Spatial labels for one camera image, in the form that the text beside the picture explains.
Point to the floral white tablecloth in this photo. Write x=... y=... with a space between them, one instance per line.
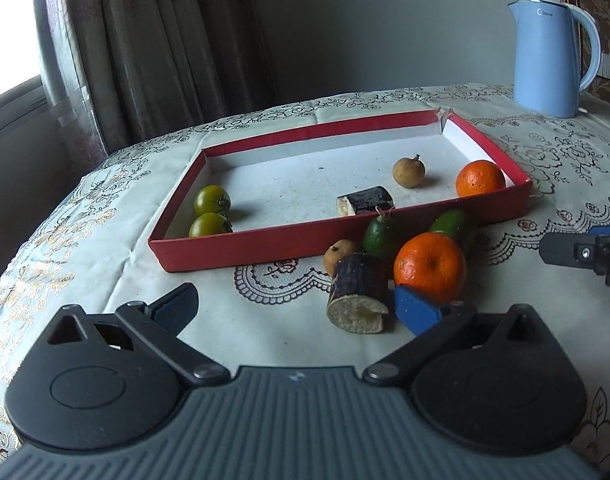
x=92 y=249

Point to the green tomato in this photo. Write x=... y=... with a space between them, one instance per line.
x=211 y=198
x=210 y=223

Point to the brown patterned curtain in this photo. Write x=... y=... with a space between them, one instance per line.
x=119 y=72

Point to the light blue electric kettle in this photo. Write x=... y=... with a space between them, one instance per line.
x=547 y=76

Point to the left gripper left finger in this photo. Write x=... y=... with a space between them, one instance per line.
x=91 y=382

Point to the small orange in box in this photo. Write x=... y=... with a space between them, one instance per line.
x=479 y=177

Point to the sugarcane piece front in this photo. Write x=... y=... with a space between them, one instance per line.
x=364 y=201

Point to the longan outside box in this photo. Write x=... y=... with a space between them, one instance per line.
x=336 y=252

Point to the longan in box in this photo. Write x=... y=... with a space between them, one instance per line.
x=409 y=172

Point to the sugarcane piece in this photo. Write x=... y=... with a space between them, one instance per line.
x=364 y=201
x=358 y=295

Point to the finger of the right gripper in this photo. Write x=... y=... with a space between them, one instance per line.
x=581 y=251
x=599 y=231

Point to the green tomato in box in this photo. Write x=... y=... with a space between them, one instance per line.
x=211 y=198

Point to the large orange mandarin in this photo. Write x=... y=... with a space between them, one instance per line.
x=432 y=264

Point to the red shallow cardboard box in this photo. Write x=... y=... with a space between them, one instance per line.
x=284 y=187

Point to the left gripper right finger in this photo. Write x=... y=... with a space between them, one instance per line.
x=499 y=383

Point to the green fruit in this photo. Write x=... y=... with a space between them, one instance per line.
x=454 y=223
x=381 y=239

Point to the window with grey frame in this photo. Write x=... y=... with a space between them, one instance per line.
x=21 y=90

